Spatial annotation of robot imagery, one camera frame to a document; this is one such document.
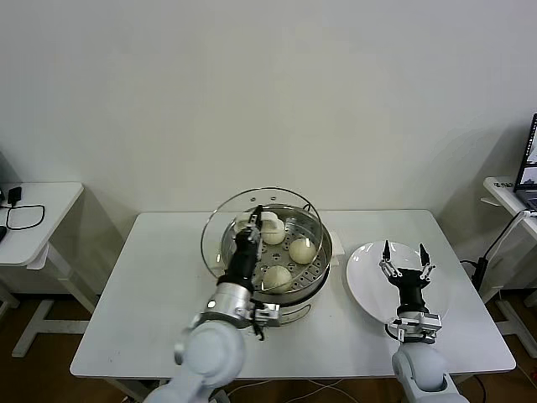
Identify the glass lid with white handle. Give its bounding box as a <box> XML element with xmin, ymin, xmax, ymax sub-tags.
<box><xmin>200</xmin><ymin>186</ymin><xmax>324</xmax><ymax>296</ymax></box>

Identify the white side table with cable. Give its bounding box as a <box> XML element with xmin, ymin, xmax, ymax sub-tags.
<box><xmin>0</xmin><ymin>181</ymin><xmax>100</xmax><ymax>359</ymax></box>

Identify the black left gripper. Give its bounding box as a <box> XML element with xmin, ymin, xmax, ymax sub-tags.
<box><xmin>216</xmin><ymin>204</ymin><xmax>265</xmax><ymax>290</ymax></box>

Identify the black laptop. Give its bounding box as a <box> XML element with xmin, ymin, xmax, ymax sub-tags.
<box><xmin>514</xmin><ymin>113</ymin><xmax>537</xmax><ymax>211</ymax></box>

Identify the black looped cable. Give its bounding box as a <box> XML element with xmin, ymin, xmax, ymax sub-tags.
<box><xmin>5</xmin><ymin>202</ymin><xmax>47</xmax><ymax>233</ymax></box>

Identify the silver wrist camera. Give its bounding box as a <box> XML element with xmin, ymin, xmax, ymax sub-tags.
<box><xmin>387</xmin><ymin>311</ymin><xmax>444</xmax><ymax>346</ymax></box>
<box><xmin>251</xmin><ymin>302</ymin><xmax>282</xmax><ymax>330</ymax></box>

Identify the white round plate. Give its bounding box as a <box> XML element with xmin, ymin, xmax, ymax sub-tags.
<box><xmin>346</xmin><ymin>241</ymin><xmax>451</xmax><ymax>332</ymax></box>

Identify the black power cable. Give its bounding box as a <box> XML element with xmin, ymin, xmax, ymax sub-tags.
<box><xmin>460</xmin><ymin>211</ymin><xmax>526</xmax><ymax>270</ymax></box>

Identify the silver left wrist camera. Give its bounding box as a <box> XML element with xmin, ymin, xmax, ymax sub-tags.
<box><xmin>251</xmin><ymin>302</ymin><xmax>282</xmax><ymax>330</ymax></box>

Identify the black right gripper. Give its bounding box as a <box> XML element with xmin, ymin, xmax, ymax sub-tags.
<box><xmin>378</xmin><ymin>239</ymin><xmax>437</xmax><ymax>312</ymax></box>

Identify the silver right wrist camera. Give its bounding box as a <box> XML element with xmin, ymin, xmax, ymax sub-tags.
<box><xmin>387</xmin><ymin>311</ymin><xmax>444</xmax><ymax>346</ymax></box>

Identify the black power strip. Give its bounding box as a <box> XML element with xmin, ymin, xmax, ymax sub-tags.
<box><xmin>472</xmin><ymin>256</ymin><xmax>489</xmax><ymax>291</ymax></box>

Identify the stainless steel steamer basket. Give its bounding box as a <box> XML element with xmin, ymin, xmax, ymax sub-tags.
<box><xmin>221</xmin><ymin>203</ymin><xmax>335</xmax><ymax>303</ymax></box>

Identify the white steamed baozi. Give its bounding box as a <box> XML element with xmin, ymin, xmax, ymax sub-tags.
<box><xmin>288</xmin><ymin>238</ymin><xmax>317</xmax><ymax>266</ymax></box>
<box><xmin>261</xmin><ymin>228</ymin><xmax>288</xmax><ymax>246</ymax></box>
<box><xmin>260</xmin><ymin>264</ymin><xmax>294</xmax><ymax>295</ymax></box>

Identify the white side table with label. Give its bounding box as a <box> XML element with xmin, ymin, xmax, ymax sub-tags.
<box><xmin>482</xmin><ymin>175</ymin><xmax>537</xmax><ymax>350</ymax></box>

